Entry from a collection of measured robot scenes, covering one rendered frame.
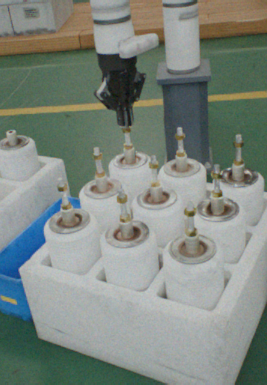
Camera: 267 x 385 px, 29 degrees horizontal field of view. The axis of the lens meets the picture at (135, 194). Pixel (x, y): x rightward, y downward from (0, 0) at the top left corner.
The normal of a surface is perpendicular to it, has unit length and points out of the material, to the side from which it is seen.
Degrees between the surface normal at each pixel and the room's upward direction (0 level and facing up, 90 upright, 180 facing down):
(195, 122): 90
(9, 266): 88
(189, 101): 90
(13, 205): 90
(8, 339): 0
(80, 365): 0
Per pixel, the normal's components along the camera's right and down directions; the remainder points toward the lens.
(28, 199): 0.89, 0.16
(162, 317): -0.46, 0.50
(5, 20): -0.07, 0.53
